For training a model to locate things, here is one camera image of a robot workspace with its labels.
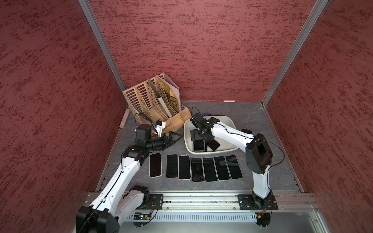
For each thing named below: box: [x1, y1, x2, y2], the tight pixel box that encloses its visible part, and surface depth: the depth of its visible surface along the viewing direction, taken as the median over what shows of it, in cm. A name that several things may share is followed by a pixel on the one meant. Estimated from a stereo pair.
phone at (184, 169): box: [178, 154, 192, 181], surface depth 89 cm
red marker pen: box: [218, 99, 236, 103], surface depth 126 cm
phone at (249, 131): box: [241, 127, 253, 135], surface depth 105 cm
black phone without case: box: [207, 138, 221, 151], surface depth 97 cm
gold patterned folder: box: [158, 72, 181, 113], surface depth 94 cm
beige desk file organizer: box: [122, 72, 192, 134], surface depth 102 cm
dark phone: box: [193, 139, 208, 153], surface depth 94 cm
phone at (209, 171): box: [202, 157, 218, 183], surface depth 89 cm
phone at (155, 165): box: [148, 152, 163, 179], surface depth 87 cm
